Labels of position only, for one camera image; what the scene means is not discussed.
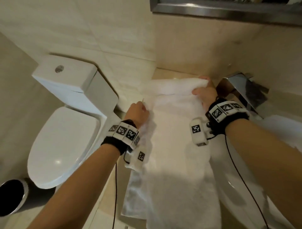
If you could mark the person's left hand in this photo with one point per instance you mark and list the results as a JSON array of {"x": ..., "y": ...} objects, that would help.
[{"x": 136, "y": 114}]

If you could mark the person's right hand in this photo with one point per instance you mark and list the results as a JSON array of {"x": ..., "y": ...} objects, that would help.
[{"x": 205, "y": 94}]

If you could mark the person's left fingers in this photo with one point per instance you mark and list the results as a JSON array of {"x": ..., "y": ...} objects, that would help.
[{"x": 144, "y": 106}]

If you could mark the person's right fingers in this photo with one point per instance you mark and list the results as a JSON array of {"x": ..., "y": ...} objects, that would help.
[{"x": 203, "y": 78}]

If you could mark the white towel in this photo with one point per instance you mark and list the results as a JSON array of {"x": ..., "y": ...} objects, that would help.
[{"x": 174, "y": 155}]

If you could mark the person's left forearm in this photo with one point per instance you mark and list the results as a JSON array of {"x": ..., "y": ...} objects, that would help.
[{"x": 77, "y": 186}]

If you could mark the person's right forearm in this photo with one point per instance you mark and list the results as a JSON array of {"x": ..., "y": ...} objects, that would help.
[{"x": 269, "y": 155}]

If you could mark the left wrist tracker band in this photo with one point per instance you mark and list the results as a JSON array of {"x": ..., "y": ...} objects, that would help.
[{"x": 121, "y": 135}]

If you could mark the wrist tracker band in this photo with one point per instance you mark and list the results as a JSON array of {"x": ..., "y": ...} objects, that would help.
[
  {"x": 225, "y": 112},
  {"x": 121, "y": 135}
]

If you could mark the right wrist tracker band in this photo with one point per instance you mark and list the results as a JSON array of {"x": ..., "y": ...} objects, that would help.
[{"x": 225, "y": 112}]

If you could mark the chrome faucet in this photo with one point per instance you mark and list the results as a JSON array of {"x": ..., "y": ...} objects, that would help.
[{"x": 245, "y": 93}]

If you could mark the white toilet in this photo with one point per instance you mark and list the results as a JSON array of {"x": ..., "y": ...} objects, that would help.
[{"x": 68, "y": 118}]

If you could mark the white sink basin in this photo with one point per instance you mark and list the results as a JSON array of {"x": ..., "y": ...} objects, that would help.
[{"x": 259, "y": 179}]

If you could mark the black waste bin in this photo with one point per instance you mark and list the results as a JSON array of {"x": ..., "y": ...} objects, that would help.
[{"x": 16, "y": 195}]

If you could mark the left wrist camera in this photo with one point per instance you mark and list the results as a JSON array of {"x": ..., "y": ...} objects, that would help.
[{"x": 137, "y": 159}]

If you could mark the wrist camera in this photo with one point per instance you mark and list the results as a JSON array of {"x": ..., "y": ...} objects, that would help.
[
  {"x": 198, "y": 132},
  {"x": 137, "y": 159}
]

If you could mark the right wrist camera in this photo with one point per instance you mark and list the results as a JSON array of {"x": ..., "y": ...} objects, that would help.
[{"x": 198, "y": 132}]

